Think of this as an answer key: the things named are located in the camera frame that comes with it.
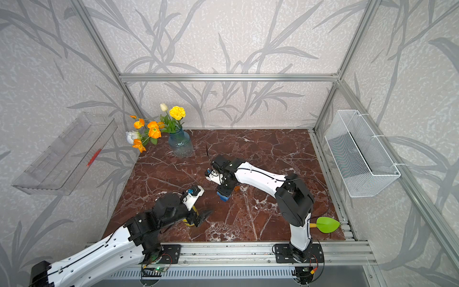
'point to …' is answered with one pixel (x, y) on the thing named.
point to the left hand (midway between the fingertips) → (206, 204)
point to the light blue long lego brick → (224, 198)
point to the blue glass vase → (180, 144)
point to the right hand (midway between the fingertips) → (223, 188)
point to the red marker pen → (93, 158)
